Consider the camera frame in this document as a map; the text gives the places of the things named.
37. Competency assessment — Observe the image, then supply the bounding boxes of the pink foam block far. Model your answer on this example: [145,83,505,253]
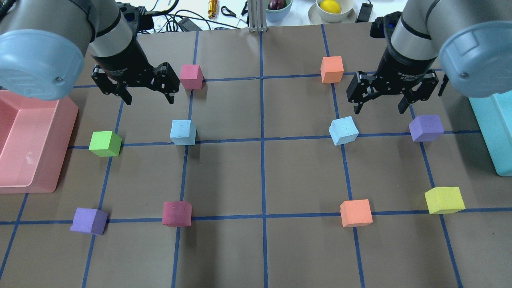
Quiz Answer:
[179,64,204,90]

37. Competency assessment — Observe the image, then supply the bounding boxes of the purple foam block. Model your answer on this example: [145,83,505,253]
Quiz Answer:
[70,207,108,235]
[408,114,444,142]

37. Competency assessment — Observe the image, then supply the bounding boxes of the crimson foam block near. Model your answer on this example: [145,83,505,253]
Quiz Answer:
[162,201,192,227]

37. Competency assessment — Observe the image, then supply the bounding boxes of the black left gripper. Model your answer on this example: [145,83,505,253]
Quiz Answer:
[91,38,180,106]

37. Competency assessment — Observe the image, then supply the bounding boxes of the yellow foam block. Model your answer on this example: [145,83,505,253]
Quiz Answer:
[424,187,466,214]

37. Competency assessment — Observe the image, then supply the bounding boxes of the cyan plastic bin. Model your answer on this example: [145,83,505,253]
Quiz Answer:
[469,91,512,177]

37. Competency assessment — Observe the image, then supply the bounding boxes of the orange foam block far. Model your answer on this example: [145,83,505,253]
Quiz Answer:
[320,55,344,84]

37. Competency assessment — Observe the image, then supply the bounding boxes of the black power adapter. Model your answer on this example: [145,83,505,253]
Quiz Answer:
[355,2,373,22]

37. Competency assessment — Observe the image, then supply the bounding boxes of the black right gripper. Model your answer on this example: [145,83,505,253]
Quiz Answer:
[347,47,439,115]

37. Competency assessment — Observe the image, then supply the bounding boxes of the black scissors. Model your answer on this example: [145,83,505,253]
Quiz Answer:
[220,1,248,19]

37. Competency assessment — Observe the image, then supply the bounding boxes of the aluminium frame post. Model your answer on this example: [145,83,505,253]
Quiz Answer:
[247,0,268,33]

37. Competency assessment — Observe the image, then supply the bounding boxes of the light blue foam block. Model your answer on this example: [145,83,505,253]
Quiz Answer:
[170,120,197,146]
[328,116,360,146]

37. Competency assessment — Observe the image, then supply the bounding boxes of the green foam block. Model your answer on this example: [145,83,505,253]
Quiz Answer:
[88,131,122,157]

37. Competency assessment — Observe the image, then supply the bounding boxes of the bowl with lemon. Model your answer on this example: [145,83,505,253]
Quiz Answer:
[308,0,356,24]

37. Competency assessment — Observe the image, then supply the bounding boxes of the orange foam block near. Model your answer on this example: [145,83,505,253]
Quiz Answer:
[340,199,373,228]

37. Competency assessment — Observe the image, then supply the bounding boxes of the purple foam block left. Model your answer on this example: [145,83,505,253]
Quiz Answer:
[70,207,108,235]

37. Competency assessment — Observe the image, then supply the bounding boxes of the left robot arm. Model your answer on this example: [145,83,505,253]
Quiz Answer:
[0,0,180,105]

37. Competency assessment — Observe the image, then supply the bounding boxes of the pink plastic tray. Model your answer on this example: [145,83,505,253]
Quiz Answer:
[0,90,79,194]

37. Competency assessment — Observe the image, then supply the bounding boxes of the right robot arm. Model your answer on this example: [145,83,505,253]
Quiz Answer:
[347,0,512,114]

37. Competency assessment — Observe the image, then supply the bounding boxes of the orange foam block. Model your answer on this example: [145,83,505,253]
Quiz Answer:
[340,199,373,228]
[320,55,344,84]

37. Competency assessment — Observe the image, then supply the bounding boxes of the purple foam block right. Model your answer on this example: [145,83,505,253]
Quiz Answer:
[408,114,444,142]

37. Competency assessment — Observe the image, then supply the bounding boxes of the bowl with dark fruit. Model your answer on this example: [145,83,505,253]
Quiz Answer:
[265,0,293,22]

